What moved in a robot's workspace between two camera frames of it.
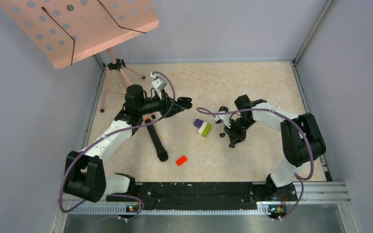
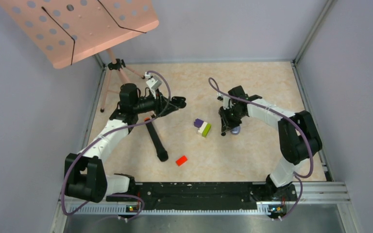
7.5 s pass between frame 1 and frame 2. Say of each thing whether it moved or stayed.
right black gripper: moved
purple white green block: stayed
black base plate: stayed
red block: stayed
